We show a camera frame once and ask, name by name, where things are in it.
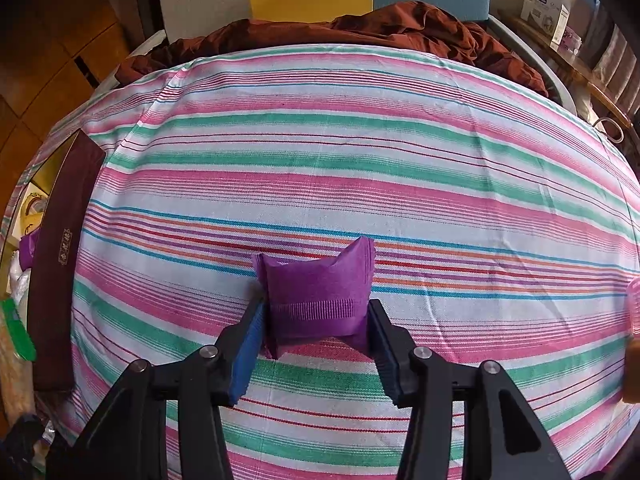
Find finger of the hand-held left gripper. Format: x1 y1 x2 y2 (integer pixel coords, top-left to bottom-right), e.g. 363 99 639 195
0 414 48 480

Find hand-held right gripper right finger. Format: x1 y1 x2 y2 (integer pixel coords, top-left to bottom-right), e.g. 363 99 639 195
367 299 573 480

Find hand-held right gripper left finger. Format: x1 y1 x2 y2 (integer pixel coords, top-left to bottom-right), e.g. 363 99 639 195
45 297 268 480

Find beige sponge cloth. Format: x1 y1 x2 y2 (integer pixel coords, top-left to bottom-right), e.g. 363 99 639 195
0 320 38 426

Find purple packet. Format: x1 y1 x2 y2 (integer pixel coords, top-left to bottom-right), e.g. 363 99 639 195
19 227 43 271
251 235 377 361

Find green and white box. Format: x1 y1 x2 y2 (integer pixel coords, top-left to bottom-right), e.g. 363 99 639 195
0 297 37 361

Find square tin box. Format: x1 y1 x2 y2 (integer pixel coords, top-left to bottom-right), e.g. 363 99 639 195
0 127 108 393

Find white crumpled item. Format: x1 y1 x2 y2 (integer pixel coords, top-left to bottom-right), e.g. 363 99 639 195
7 260 33 306

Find striped bedsheet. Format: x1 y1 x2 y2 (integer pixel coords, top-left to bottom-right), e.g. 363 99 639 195
0 42 640 480

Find pink plastic item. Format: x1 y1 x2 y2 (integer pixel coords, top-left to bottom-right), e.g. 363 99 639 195
626 276 640 336

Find maroon cloth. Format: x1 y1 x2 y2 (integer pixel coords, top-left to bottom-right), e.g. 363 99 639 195
115 1 551 98

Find wooden shelf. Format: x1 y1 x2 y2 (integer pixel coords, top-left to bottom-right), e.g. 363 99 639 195
510 10 640 131

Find wooden wardrobe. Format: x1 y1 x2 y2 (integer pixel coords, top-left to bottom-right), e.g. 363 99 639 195
0 0 151 171

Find pink box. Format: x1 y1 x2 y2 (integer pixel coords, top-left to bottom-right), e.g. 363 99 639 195
557 30 583 56

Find beige curtain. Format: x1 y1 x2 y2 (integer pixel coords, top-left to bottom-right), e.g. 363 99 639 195
585 10 640 111

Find white carton with blue label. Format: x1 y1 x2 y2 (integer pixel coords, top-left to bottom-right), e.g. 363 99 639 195
520 0 572 45

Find grey bed rail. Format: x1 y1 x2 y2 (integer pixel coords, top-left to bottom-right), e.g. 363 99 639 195
487 14 608 133

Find white cable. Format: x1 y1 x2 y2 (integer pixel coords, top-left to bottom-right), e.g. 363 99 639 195
592 117 625 145

